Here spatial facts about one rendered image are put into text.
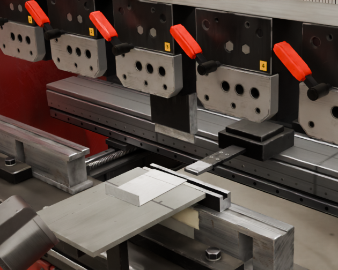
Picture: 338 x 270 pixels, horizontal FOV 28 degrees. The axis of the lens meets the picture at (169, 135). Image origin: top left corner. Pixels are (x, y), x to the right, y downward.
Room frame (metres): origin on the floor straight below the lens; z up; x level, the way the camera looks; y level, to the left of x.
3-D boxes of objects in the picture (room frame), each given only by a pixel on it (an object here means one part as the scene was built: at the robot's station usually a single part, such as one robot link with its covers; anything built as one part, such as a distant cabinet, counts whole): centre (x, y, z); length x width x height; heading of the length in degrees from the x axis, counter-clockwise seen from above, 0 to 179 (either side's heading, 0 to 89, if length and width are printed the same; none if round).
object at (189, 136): (1.16, -0.01, 1.13); 0.10 x 0.02 x 0.10; 45
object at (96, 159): (1.75, 0.03, 0.81); 0.64 x 0.08 x 0.14; 135
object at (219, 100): (1.03, -0.13, 1.26); 0.15 x 0.09 x 0.17; 45
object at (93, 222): (1.06, 0.10, 1.00); 0.26 x 0.18 x 0.01; 135
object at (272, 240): (1.12, -0.05, 0.92); 0.39 x 0.06 x 0.10; 45
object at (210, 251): (1.02, -0.07, 0.91); 0.03 x 0.03 x 0.02
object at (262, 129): (1.27, -0.13, 1.01); 0.26 x 0.12 x 0.05; 135
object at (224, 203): (1.15, -0.02, 0.98); 0.20 x 0.03 x 0.03; 45
